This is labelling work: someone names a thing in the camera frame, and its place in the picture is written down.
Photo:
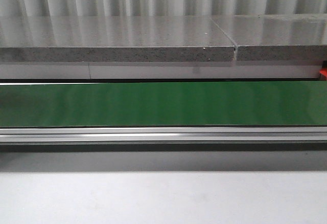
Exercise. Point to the grey stone slab right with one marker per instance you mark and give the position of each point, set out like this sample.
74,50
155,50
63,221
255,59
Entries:
286,38

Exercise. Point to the grey stone slab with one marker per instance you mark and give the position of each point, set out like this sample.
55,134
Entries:
113,39
286,38

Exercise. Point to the green conveyor belt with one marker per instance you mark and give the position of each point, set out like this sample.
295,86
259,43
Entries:
164,104

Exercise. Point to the grey stone slab left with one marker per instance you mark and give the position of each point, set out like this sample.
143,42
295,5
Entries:
113,39

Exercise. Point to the red plastic tray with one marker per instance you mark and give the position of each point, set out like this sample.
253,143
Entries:
323,74

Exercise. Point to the aluminium conveyor side rail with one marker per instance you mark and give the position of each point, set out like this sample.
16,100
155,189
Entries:
135,139

